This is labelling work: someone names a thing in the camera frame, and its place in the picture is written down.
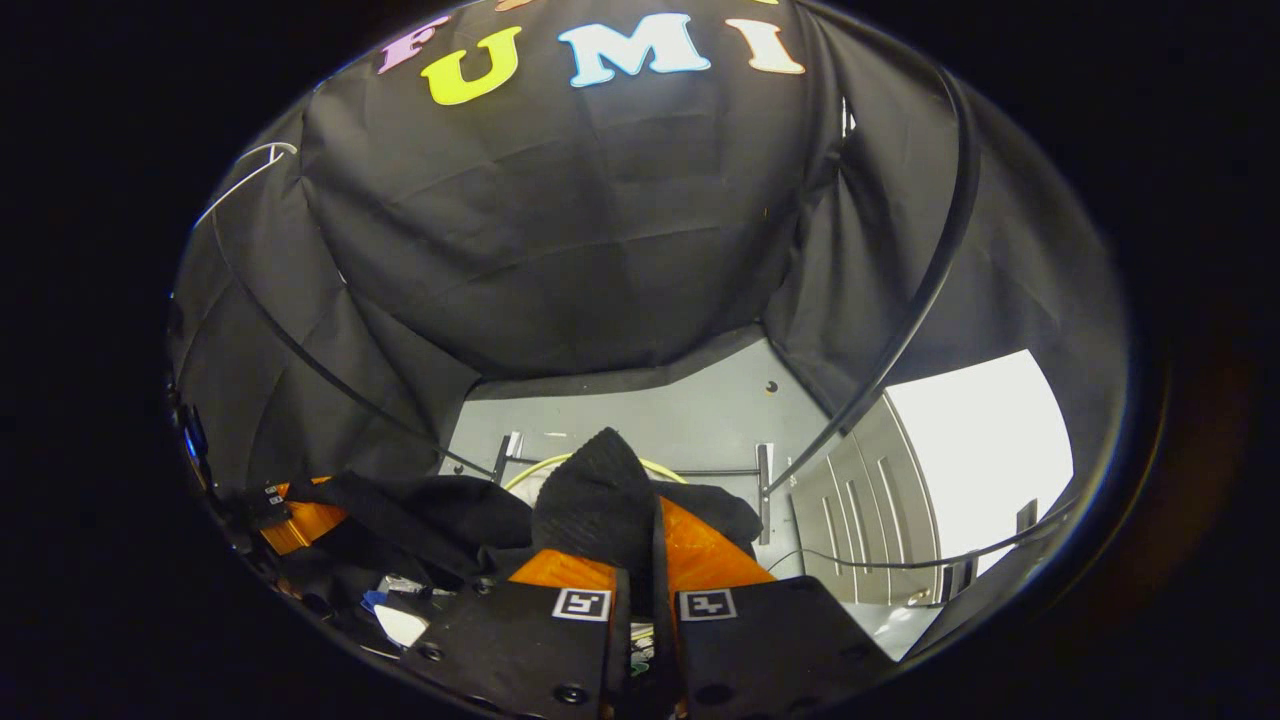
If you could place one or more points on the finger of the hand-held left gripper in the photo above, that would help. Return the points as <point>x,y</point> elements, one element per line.
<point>310,520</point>

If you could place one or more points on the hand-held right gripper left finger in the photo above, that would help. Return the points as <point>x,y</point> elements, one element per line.
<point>530,650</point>

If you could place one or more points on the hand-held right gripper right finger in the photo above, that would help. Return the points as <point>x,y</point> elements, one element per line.
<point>760,650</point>

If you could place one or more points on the beige laundry hamper yellow rim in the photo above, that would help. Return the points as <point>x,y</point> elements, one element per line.
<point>535,485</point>

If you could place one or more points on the black knit garment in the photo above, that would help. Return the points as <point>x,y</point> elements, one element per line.
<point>595,490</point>

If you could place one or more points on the white plastic hanger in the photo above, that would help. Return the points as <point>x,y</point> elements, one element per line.
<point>280,148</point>

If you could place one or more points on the black metal clothes rack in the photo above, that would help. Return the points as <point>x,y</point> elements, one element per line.
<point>935,270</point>

